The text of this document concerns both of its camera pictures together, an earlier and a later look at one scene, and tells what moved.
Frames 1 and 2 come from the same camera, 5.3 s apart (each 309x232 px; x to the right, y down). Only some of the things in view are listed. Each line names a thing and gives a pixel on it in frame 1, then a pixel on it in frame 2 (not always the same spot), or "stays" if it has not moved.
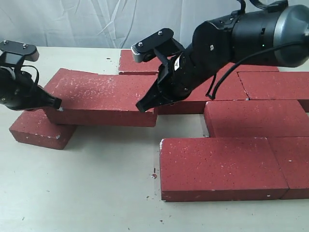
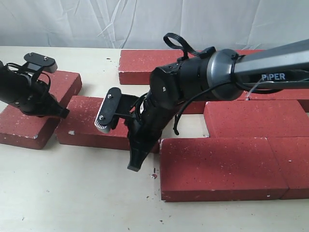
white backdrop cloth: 105,24 stays
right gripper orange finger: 152,98 -> 139,150
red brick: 92,99 -> 77,128
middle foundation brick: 259,118 stays
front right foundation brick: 292,155 stays
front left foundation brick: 215,169 stays
